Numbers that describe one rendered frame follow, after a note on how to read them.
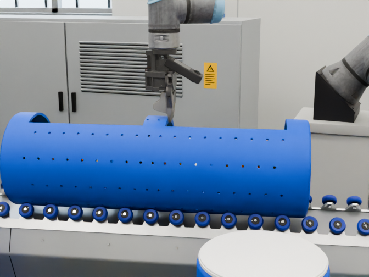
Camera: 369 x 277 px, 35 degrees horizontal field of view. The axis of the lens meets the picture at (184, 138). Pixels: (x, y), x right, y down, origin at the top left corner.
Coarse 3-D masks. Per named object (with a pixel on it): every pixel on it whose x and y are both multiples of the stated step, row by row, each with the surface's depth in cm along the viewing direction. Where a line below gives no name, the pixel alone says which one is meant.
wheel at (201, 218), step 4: (200, 212) 165; (204, 212) 164; (196, 216) 164; (200, 216) 164; (204, 216) 164; (208, 216) 164; (196, 220) 164; (200, 220) 164; (204, 220) 163; (208, 220) 163; (200, 224) 163; (204, 224) 163
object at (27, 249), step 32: (160, 224) 170; (192, 224) 170; (320, 224) 170; (352, 224) 170; (0, 256) 172; (32, 256) 170; (64, 256) 169; (96, 256) 168; (128, 256) 167; (160, 256) 165; (192, 256) 164; (352, 256) 159
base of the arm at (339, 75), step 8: (336, 64) 229; (344, 64) 226; (328, 72) 228; (336, 72) 227; (344, 72) 225; (352, 72) 223; (328, 80) 227; (336, 80) 225; (344, 80) 224; (352, 80) 224; (360, 80) 224; (336, 88) 225; (344, 88) 224; (352, 88) 224; (360, 88) 226; (344, 96) 225; (352, 96) 228; (360, 96) 229
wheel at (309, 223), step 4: (308, 216) 161; (304, 220) 160; (308, 220) 160; (312, 220) 160; (316, 220) 160; (304, 224) 160; (308, 224) 160; (312, 224) 160; (316, 224) 160; (304, 228) 160; (308, 228) 159; (312, 228) 159; (316, 228) 160
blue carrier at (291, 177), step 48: (48, 144) 164; (96, 144) 162; (144, 144) 160; (192, 144) 159; (240, 144) 157; (288, 144) 156; (48, 192) 166; (96, 192) 164; (144, 192) 161; (192, 192) 159; (240, 192) 157; (288, 192) 155
